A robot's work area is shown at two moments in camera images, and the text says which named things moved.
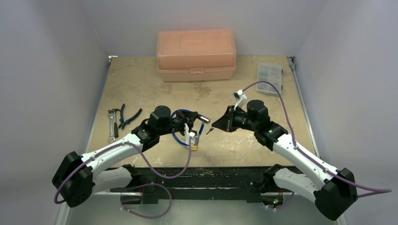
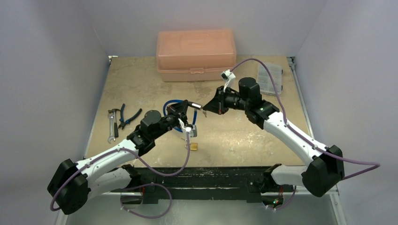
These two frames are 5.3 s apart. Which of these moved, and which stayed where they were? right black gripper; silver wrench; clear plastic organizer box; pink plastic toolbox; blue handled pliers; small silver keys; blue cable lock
Moved: small silver keys; right black gripper; blue cable lock
Stayed: clear plastic organizer box; pink plastic toolbox; silver wrench; blue handled pliers
